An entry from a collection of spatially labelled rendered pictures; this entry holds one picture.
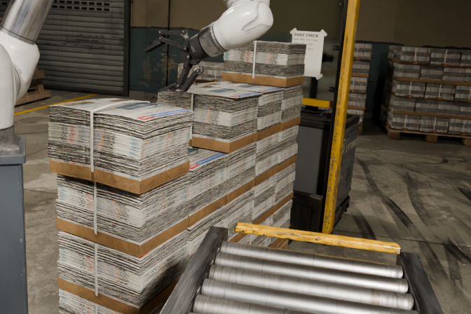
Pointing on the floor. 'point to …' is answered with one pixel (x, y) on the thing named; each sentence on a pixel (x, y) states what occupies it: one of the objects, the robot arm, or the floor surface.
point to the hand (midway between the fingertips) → (156, 69)
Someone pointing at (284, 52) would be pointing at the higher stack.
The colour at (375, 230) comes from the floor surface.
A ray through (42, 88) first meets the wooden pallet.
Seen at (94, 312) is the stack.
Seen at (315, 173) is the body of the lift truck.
